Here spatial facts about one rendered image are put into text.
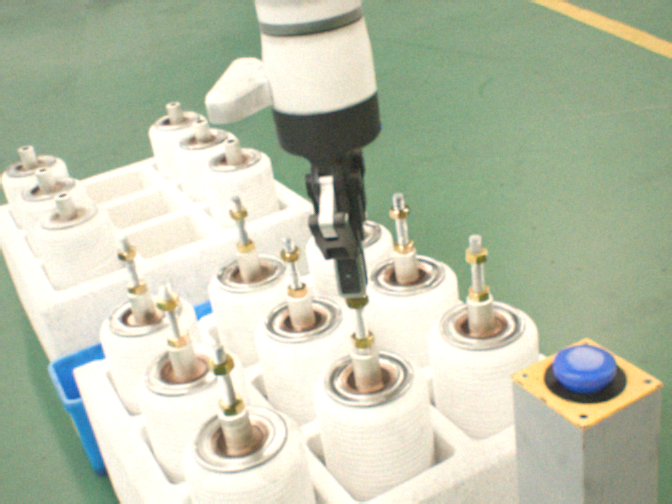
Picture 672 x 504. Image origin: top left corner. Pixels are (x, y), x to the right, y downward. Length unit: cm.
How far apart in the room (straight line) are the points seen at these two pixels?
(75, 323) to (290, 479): 53
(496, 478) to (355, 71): 37
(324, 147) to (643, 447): 29
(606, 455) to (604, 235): 87
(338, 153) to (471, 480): 30
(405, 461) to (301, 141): 28
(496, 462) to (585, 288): 59
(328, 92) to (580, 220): 96
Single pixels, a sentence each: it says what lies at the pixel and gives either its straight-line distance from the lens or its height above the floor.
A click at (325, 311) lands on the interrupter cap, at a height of 25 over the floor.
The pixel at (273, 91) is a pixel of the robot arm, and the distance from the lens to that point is 59.
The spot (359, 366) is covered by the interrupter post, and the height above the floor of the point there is 27.
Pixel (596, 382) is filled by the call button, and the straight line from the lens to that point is 59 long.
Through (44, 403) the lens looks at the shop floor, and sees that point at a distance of 128.
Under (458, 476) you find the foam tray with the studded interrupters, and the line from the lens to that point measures 73.
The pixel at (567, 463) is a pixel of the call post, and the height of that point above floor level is 27.
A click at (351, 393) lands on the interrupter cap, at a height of 25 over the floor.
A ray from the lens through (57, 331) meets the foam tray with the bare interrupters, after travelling 114.
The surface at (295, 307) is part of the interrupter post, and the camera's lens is 79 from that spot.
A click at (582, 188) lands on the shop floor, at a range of 160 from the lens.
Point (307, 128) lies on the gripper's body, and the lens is 58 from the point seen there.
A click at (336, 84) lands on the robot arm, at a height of 51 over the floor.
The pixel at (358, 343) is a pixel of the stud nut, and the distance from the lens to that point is 70.
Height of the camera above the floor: 68
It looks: 28 degrees down
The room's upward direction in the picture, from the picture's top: 9 degrees counter-clockwise
